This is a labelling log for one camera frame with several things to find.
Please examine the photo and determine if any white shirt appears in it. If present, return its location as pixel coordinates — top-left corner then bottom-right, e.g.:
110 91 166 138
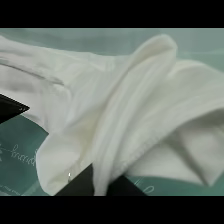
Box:
0 33 224 197

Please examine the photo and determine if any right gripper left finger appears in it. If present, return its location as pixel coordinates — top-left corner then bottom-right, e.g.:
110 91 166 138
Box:
54 163 96 197

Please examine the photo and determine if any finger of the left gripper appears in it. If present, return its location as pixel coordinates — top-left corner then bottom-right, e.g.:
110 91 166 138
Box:
0 93 31 125

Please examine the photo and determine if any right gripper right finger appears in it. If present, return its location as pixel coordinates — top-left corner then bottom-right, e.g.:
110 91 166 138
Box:
106 174 148 197

